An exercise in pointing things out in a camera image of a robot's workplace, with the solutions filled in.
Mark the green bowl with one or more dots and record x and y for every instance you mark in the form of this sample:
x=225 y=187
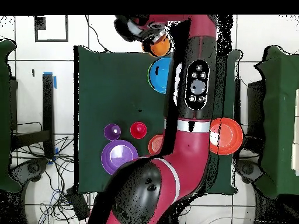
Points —
x=148 y=78

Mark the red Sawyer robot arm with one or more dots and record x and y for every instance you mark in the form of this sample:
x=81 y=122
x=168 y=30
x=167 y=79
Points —
x=186 y=151

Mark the red cup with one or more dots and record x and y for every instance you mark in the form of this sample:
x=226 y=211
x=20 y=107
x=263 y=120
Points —
x=138 y=130

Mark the green clothed side table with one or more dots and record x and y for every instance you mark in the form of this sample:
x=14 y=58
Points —
x=4 y=93
x=280 y=116

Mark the large light blue bowl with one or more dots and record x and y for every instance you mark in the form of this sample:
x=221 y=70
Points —
x=160 y=75

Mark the large orange bowl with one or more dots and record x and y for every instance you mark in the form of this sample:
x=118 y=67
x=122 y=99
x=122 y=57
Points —
x=229 y=136

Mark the black power strip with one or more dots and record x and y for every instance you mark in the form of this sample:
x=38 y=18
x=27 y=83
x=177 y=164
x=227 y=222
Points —
x=78 y=205

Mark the black equipment stand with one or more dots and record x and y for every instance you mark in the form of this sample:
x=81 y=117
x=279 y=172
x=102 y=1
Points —
x=255 y=105
x=48 y=105

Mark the orange cup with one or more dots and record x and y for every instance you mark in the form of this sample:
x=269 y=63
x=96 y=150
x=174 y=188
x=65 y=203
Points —
x=161 y=47

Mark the purple cup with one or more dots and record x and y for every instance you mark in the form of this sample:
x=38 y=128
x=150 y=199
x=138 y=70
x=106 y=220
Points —
x=112 y=131

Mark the purple bowl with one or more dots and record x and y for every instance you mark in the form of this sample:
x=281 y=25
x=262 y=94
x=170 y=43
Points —
x=116 y=154

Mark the dark green table cloth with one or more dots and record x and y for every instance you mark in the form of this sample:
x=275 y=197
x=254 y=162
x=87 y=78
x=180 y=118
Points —
x=112 y=93

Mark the small orange bowl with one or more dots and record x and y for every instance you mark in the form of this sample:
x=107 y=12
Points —
x=155 y=144

